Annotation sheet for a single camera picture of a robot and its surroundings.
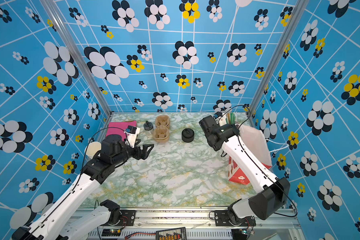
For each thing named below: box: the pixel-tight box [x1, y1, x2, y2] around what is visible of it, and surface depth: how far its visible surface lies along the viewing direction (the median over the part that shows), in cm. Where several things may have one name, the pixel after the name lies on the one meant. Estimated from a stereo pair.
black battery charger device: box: [155, 227, 187, 240], surface depth 70 cm
